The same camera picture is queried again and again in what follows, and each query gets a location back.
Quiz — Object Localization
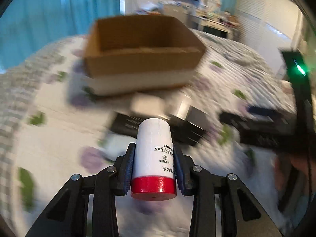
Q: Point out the black charger block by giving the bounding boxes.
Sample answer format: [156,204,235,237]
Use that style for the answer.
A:
[169,105,209,147]

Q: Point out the white plug adapter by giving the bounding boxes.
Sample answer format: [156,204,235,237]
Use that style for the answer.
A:
[171,95,192,120]

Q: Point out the white bottle red cap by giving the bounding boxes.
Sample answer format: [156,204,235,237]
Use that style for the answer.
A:
[131,118,177,201]

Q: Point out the white power adapter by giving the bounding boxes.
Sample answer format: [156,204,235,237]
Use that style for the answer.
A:
[130,93,165,117]

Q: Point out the black remote control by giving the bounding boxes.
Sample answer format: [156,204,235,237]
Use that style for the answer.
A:
[109,113,146,138]

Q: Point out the person right hand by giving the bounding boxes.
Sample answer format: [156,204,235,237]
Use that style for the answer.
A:
[274,155,315,217]

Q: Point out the floral white quilt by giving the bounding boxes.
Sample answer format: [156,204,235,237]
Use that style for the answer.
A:
[1,32,293,236]

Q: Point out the white louvred wardrobe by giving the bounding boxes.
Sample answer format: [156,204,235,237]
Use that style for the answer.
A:
[236,0,303,73]

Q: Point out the white dressing table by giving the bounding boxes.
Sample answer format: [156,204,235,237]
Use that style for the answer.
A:
[188,14,240,41]

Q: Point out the open cardboard box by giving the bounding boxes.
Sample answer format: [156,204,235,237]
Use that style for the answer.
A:
[83,15,206,96]

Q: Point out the blue curtain left panel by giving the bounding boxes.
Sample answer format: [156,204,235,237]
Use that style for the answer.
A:
[1,0,120,71]

